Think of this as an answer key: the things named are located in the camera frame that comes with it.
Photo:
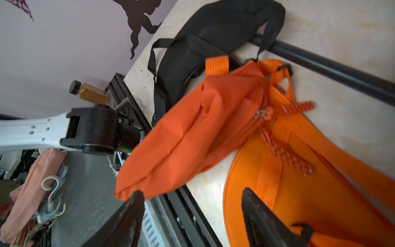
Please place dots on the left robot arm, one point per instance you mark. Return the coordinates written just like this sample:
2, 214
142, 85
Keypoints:
96, 130

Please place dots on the black clothes rack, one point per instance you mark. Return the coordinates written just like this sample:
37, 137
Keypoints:
368, 84

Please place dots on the dark orange backpack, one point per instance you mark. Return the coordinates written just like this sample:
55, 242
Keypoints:
203, 128

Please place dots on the brown bottle black cap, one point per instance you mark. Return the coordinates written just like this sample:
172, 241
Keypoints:
89, 93

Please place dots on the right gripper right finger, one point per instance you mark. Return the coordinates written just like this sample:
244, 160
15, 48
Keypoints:
264, 228

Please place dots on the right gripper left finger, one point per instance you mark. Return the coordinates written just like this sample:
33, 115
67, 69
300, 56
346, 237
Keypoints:
123, 229

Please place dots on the white slotted cable duct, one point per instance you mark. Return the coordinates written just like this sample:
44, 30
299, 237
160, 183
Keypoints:
150, 232

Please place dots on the orange bag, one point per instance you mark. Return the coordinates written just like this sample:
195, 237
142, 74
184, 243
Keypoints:
303, 177

